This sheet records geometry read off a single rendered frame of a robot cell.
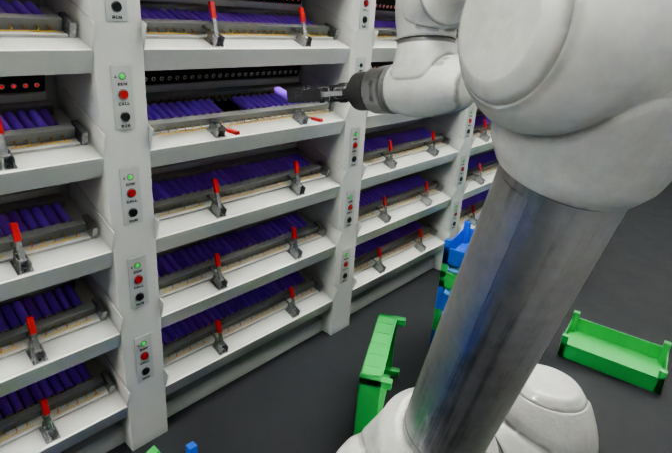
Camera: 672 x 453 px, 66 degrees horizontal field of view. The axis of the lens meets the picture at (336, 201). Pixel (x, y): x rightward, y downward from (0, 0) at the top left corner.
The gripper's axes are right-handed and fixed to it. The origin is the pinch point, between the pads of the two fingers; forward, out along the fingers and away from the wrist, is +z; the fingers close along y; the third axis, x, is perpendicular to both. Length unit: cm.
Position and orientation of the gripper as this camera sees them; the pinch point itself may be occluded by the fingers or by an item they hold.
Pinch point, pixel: (302, 95)
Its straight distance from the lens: 115.7
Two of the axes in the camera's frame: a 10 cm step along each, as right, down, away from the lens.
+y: -6.9, 2.1, -6.9
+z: -7.2, -1.0, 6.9
